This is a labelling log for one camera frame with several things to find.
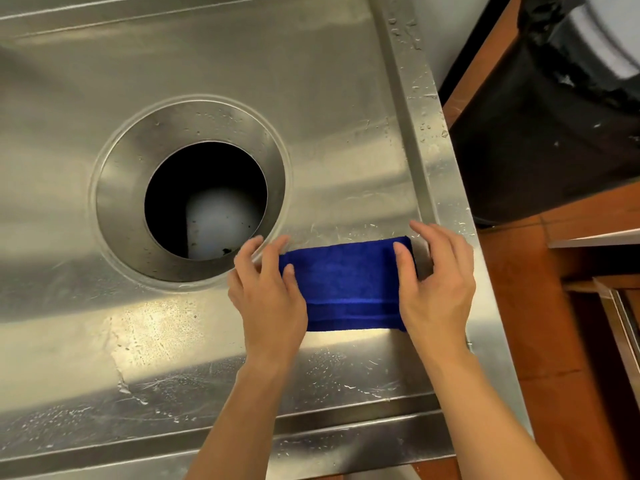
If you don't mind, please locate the person's left hand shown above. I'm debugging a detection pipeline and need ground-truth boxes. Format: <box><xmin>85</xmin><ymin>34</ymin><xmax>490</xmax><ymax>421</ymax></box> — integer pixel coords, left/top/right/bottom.
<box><xmin>227</xmin><ymin>235</ymin><xmax>309</xmax><ymax>368</ymax></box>

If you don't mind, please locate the person's right hand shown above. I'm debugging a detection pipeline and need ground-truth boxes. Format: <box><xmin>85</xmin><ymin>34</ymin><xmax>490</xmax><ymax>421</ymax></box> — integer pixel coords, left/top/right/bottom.
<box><xmin>392</xmin><ymin>220</ymin><xmax>477</xmax><ymax>355</ymax></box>

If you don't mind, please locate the blue cloth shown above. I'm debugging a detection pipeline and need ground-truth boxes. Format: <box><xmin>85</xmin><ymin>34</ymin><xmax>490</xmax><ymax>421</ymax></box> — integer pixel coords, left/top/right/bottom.
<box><xmin>278</xmin><ymin>236</ymin><xmax>419</xmax><ymax>333</ymax></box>

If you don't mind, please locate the person's left forearm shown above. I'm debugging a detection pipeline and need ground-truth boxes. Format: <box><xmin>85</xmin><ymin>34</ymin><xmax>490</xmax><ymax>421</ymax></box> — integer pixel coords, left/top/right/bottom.
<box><xmin>185</xmin><ymin>357</ymin><xmax>297</xmax><ymax>480</ymax></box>

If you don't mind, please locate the person's right forearm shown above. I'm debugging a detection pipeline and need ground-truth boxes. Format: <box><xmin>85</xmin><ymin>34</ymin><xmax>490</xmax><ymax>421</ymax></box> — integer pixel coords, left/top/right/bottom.
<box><xmin>419</xmin><ymin>345</ymin><xmax>563</xmax><ymax>480</ymax></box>

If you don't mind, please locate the black bin bag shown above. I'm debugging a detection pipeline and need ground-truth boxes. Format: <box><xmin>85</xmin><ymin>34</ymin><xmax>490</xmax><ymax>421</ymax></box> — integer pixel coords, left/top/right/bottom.
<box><xmin>449</xmin><ymin>0</ymin><xmax>640</xmax><ymax>226</ymax></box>

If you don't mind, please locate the stainless steel shelf rack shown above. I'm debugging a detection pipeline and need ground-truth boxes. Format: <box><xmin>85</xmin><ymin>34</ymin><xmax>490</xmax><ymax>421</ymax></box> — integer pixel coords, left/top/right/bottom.
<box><xmin>547</xmin><ymin>229</ymin><xmax>640</xmax><ymax>410</ymax></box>

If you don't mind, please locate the grey waste bin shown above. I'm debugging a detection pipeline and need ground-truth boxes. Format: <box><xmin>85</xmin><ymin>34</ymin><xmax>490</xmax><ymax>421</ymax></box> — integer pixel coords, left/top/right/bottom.
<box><xmin>560</xmin><ymin>0</ymin><xmax>640</xmax><ymax>80</ymax></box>

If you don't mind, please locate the stainless steel waste chute ring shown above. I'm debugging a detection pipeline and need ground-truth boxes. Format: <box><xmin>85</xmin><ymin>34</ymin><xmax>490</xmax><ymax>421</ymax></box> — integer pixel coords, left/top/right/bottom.
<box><xmin>89</xmin><ymin>95</ymin><xmax>292</xmax><ymax>291</ymax></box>

